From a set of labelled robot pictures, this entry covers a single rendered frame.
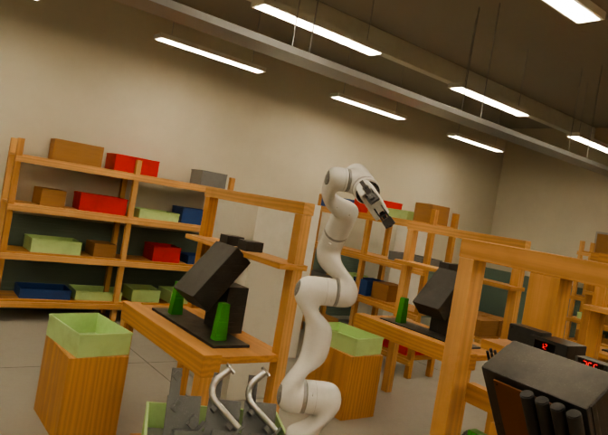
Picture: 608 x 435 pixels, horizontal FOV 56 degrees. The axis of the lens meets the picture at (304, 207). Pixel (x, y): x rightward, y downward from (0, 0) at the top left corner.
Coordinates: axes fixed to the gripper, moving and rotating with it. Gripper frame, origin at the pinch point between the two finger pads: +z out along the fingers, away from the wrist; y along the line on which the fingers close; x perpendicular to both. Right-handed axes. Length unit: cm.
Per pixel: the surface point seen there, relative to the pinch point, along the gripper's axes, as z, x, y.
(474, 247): -77, 28, -85
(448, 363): -60, -11, -121
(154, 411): -69, -135, -61
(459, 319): -66, 4, -107
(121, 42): -709, -159, 57
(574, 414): 39, 12, -61
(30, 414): -232, -310, -109
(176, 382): -65, -115, -51
